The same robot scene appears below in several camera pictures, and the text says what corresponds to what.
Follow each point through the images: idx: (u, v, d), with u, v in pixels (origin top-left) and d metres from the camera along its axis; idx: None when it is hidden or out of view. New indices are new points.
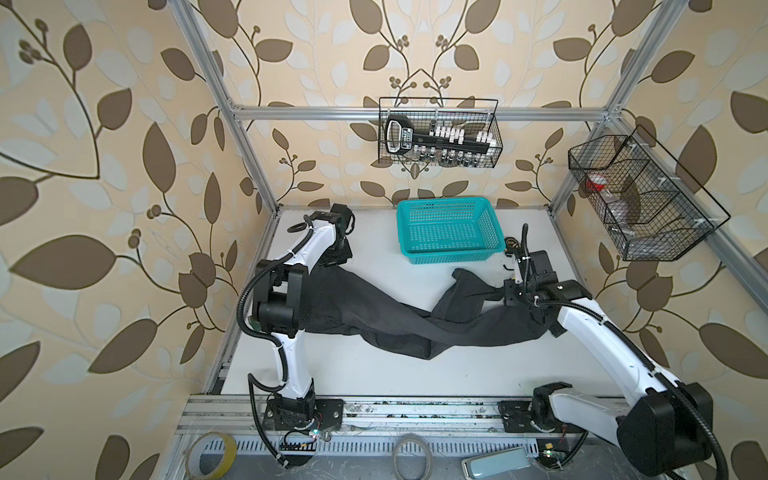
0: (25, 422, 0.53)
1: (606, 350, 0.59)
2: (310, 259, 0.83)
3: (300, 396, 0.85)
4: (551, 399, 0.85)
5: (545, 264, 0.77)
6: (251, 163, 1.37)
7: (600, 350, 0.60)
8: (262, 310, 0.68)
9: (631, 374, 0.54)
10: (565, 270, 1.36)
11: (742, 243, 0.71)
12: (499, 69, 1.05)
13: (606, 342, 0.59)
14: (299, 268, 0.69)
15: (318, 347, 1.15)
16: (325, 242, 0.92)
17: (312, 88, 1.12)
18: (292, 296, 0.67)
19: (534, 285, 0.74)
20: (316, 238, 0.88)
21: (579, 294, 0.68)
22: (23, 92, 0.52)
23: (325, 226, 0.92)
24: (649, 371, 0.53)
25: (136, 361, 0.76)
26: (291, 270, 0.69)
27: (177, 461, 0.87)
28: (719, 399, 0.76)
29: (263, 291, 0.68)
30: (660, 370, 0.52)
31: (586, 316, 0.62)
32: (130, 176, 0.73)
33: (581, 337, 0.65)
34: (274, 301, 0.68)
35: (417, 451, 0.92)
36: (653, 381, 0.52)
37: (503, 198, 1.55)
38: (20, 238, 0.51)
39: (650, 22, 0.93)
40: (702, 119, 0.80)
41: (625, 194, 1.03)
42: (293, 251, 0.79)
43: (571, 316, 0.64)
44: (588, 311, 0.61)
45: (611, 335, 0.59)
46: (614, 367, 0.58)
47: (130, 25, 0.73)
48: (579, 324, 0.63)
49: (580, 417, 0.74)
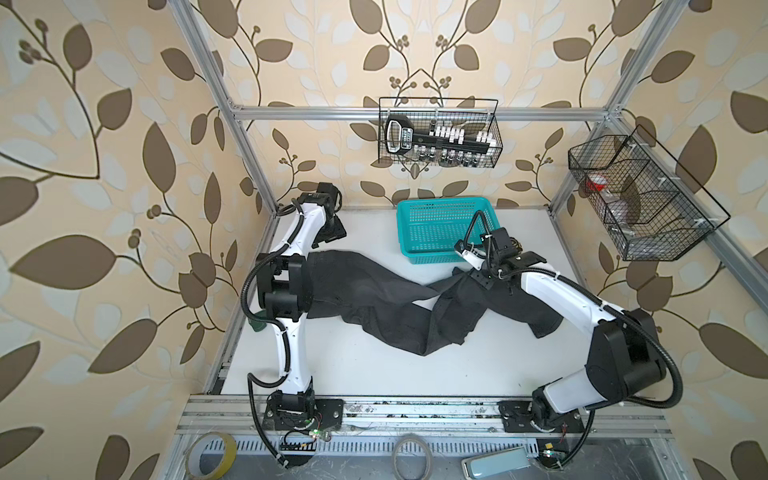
0: (25, 422, 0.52)
1: (564, 303, 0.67)
2: (304, 248, 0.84)
3: (301, 390, 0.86)
4: (550, 395, 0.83)
5: (505, 238, 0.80)
6: (251, 163, 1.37)
7: (562, 304, 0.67)
8: (268, 298, 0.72)
9: (585, 312, 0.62)
10: (565, 271, 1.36)
11: (741, 243, 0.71)
12: (500, 69, 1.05)
13: (561, 295, 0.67)
14: (298, 258, 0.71)
15: (323, 331, 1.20)
16: (317, 226, 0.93)
17: (312, 88, 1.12)
18: (294, 284, 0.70)
19: (497, 260, 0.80)
20: (307, 224, 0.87)
21: (533, 259, 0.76)
22: (24, 92, 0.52)
23: (313, 210, 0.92)
24: (598, 305, 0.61)
25: (136, 361, 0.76)
26: (290, 260, 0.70)
27: (177, 461, 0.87)
28: (720, 399, 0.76)
29: (266, 281, 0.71)
30: (606, 302, 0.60)
31: (543, 276, 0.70)
32: (129, 176, 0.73)
33: (546, 298, 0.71)
34: (278, 289, 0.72)
35: (417, 451, 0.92)
36: (603, 313, 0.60)
37: (503, 198, 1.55)
38: (21, 238, 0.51)
39: (650, 23, 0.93)
40: (701, 120, 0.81)
41: (625, 194, 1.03)
42: (288, 242, 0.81)
43: (531, 279, 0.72)
44: (542, 270, 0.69)
45: (565, 285, 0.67)
46: (575, 314, 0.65)
47: (129, 24, 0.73)
48: (540, 285, 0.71)
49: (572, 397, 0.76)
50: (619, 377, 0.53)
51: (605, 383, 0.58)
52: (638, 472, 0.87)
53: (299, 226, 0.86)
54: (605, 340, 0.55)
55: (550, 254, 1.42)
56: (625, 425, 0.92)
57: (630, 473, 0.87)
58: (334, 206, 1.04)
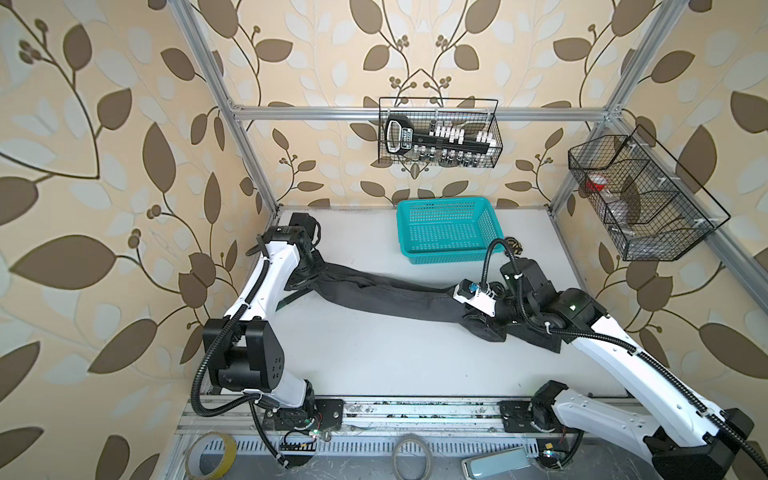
0: (24, 423, 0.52)
1: (643, 385, 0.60)
2: (273, 298, 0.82)
3: (296, 406, 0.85)
4: (559, 407, 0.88)
5: (537, 277, 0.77)
6: (251, 163, 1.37)
7: (635, 384, 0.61)
8: (222, 379, 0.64)
9: (678, 415, 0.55)
10: (565, 271, 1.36)
11: (742, 243, 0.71)
12: (500, 69, 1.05)
13: (641, 377, 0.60)
14: (255, 325, 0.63)
15: (319, 338, 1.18)
16: (286, 271, 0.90)
17: (311, 88, 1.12)
18: (254, 360, 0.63)
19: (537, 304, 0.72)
20: (273, 272, 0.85)
21: (591, 314, 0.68)
22: (24, 91, 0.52)
23: (282, 254, 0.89)
24: (699, 411, 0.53)
25: (136, 361, 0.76)
26: (248, 328, 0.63)
27: (177, 461, 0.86)
28: (719, 399, 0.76)
29: (220, 359, 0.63)
30: (710, 410, 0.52)
31: (616, 348, 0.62)
32: (129, 176, 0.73)
33: (610, 367, 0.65)
34: (235, 366, 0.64)
35: (417, 451, 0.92)
36: (704, 421, 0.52)
37: (503, 198, 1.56)
38: (21, 238, 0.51)
39: (650, 23, 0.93)
40: (701, 119, 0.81)
41: (624, 194, 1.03)
42: (248, 300, 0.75)
43: (595, 345, 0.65)
44: (618, 342, 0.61)
45: (646, 367, 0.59)
46: (656, 405, 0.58)
47: (129, 24, 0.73)
48: (611, 359, 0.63)
49: (593, 425, 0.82)
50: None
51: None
52: (638, 472, 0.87)
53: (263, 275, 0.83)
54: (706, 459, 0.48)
55: (550, 254, 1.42)
56: None
57: (630, 473, 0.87)
58: (309, 241, 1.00)
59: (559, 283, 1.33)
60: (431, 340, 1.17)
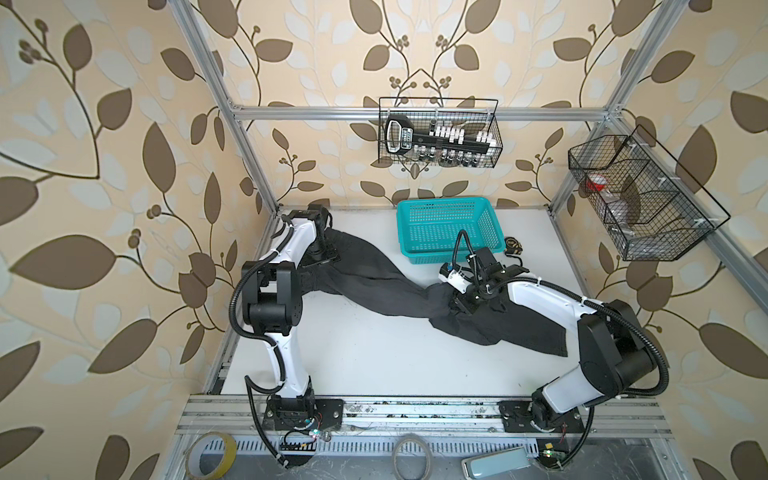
0: (24, 423, 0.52)
1: (552, 304, 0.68)
2: (294, 256, 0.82)
3: (299, 394, 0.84)
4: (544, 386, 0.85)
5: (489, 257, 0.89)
6: (251, 163, 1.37)
7: (547, 306, 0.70)
8: (253, 312, 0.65)
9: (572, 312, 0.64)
10: (566, 272, 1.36)
11: (741, 243, 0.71)
12: (499, 69, 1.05)
13: (545, 296, 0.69)
14: (286, 265, 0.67)
15: (325, 335, 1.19)
16: (306, 240, 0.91)
17: (311, 88, 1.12)
18: (283, 293, 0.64)
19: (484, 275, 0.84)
20: (296, 236, 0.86)
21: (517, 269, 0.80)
22: (24, 91, 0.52)
23: (304, 223, 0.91)
24: (580, 301, 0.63)
25: (136, 361, 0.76)
26: (278, 267, 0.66)
27: (177, 461, 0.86)
28: (719, 398, 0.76)
29: (252, 293, 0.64)
30: (586, 297, 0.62)
31: (527, 284, 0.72)
32: (129, 176, 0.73)
33: (533, 305, 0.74)
34: (264, 302, 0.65)
35: (417, 451, 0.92)
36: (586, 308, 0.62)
37: (503, 198, 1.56)
38: (21, 238, 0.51)
39: (650, 23, 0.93)
40: (701, 119, 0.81)
41: (624, 193, 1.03)
42: (277, 250, 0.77)
43: (516, 288, 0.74)
44: (525, 279, 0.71)
45: (548, 288, 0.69)
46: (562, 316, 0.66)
47: (130, 24, 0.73)
48: (526, 292, 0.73)
49: (571, 396, 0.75)
50: (611, 371, 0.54)
51: (599, 381, 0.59)
52: (638, 472, 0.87)
53: (289, 237, 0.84)
54: (590, 334, 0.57)
55: (550, 254, 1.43)
56: (626, 424, 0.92)
57: (630, 473, 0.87)
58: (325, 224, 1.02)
59: (559, 283, 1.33)
60: (431, 340, 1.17)
